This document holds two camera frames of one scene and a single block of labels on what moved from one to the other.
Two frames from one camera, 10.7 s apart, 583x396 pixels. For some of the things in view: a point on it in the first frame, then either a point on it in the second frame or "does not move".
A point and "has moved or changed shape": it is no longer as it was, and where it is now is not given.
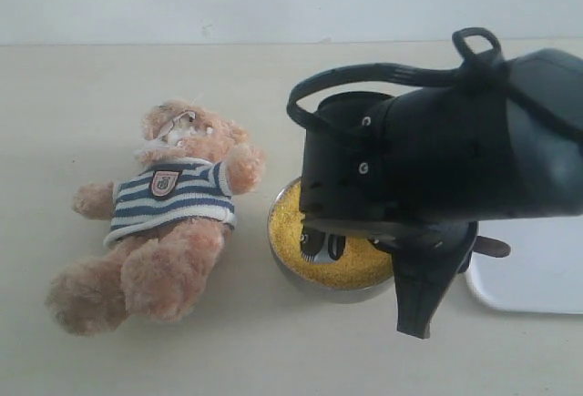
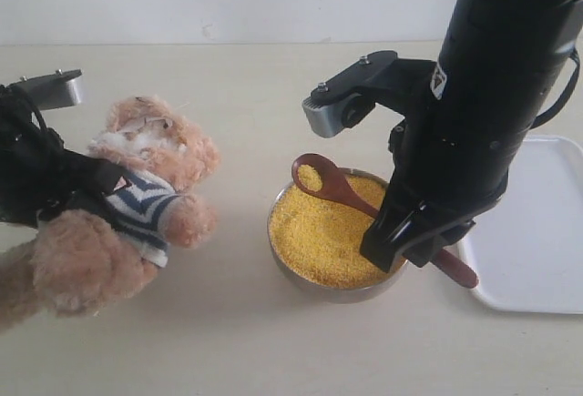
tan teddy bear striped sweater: x=170 y=218 → x=83 y=261
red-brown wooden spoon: x=491 y=247 has moved or changed shape
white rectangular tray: x=543 y=271 does not move
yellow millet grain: x=363 y=261 does not move
